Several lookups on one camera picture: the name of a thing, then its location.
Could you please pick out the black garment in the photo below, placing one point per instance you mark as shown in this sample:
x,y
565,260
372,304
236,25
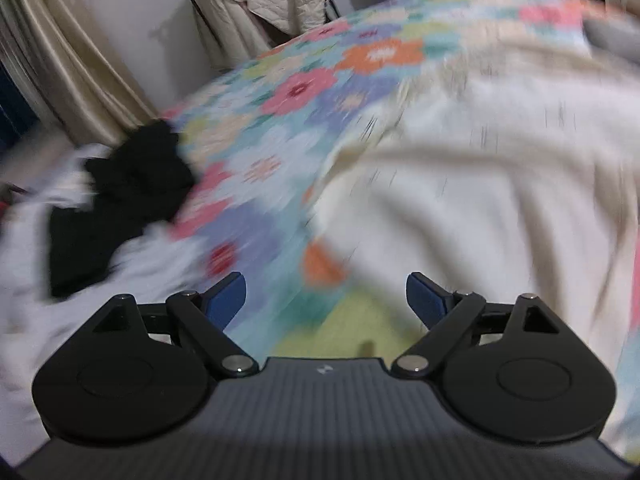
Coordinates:
x,y
125,185

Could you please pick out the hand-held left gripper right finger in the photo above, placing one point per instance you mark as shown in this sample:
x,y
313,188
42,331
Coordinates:
x,y
425,300

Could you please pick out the floral quilt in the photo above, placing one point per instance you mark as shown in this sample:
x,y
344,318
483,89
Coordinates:
x,y
280,160

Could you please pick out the cream garment with bow print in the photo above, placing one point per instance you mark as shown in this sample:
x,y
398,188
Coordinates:
x,y
475,185

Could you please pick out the light grey garment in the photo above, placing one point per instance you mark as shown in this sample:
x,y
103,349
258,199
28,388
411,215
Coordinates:
x,y
150,265

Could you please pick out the window with white frame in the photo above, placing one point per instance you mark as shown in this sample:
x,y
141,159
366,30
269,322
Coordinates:
x,y
12,105

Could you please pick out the beige curtain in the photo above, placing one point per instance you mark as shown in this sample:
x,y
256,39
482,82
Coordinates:
x,y
65,60

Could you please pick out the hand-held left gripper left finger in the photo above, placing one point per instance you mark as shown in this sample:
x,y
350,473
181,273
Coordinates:
x,y
225,300

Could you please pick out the cream hanging cloth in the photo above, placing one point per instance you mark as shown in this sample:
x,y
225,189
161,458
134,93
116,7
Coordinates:
x,y
225,30

